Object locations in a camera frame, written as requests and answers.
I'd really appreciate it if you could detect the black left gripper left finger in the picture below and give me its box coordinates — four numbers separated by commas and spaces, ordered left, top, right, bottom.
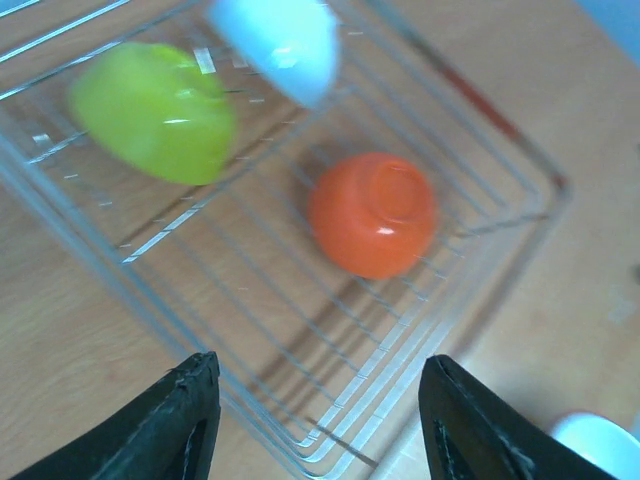
14, 351, 221, 479

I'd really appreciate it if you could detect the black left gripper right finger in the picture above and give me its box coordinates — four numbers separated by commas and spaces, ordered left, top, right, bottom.
418, 354, 611, 480

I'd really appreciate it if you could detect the green white bowl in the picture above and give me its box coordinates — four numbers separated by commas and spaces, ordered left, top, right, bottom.
68, 42, 237, 186

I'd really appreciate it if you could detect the white ceramic bowl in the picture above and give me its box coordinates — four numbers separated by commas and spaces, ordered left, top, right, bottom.
206, 0, 341, 109

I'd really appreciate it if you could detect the silver wire dish rack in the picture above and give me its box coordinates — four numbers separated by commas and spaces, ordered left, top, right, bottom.
1, 1, 569, 479

